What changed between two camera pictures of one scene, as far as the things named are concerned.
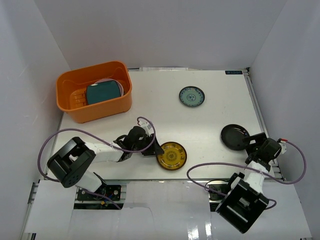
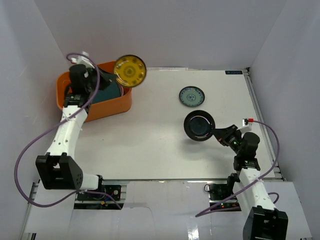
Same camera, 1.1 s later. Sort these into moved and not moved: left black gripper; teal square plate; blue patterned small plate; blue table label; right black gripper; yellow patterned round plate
Moved: left black gripper; right black gripper; yellow patterned round plate
Not moved: blue patterned small plate; blue table label; teal square plate
